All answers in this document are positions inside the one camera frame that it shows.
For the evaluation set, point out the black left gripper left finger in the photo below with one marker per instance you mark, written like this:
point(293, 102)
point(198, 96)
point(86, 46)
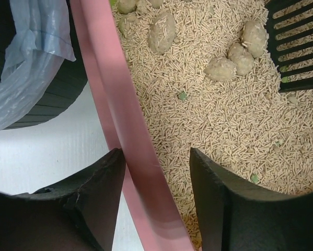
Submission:
point(76, 213)

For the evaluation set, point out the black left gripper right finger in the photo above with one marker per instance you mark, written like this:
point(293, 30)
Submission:
point(235, 214)

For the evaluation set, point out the pink green litter box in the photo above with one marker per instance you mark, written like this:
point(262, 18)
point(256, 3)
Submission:
point(150, 202)

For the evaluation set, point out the black trash bin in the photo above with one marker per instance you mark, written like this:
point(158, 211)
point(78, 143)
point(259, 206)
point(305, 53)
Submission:
point(67, 84)

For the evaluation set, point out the blue plastic bin liner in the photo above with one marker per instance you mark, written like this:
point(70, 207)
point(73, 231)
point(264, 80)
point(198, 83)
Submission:
point(41, 43)

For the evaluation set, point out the litter clump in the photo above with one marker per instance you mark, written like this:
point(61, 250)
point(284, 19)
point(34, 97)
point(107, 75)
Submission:
point(128, 25)
point(242, 59)
point(162, 33)
point(220, 69)
point(254, 38)

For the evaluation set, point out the beige cat litter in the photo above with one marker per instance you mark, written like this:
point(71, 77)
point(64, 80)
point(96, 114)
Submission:
point(244, 123)

